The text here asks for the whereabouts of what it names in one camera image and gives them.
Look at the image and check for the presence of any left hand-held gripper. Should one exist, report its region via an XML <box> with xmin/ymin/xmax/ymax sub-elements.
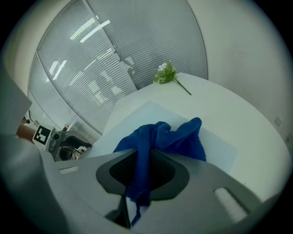
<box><xmin>32</xmin><ymin>124</ymin><xmax>92</xmax><ymax>162</ymax></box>

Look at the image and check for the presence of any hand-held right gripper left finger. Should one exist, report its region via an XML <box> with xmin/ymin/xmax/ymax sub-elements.
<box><xmin>41</xmin><ymin>148</ymin><xmax>138</xmax><ymax>232</ymax></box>

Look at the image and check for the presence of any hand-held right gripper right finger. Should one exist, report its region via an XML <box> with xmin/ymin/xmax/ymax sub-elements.
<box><xmin>137</xmin><ymin>148</ymin><xmax>264</xmax><ymax>232</ymax></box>

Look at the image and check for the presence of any blue cloth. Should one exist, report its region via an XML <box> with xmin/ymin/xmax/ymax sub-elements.
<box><xmin>113</xmin><ymin>117</ymin><xmax>208</xmax><ymax>226</ymax></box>

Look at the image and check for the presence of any light blue board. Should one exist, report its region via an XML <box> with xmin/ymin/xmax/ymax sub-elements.
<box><xmin>104</xmin><ymin>100</ymin><xmax>239</xmax><ymax>176</ymax></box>

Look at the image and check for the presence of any person's left forearm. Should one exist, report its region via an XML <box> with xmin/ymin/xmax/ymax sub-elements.
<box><xmin>16</xmin><ymin>124</ymin><xmax>37</xmax><ymax>140</ymax></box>

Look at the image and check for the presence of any artificial white flower sprig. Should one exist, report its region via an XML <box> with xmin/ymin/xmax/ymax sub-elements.
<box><xmin>152</xmin><ymin>59</ymin><xmax>192</xmax><ymax>96</ymax></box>

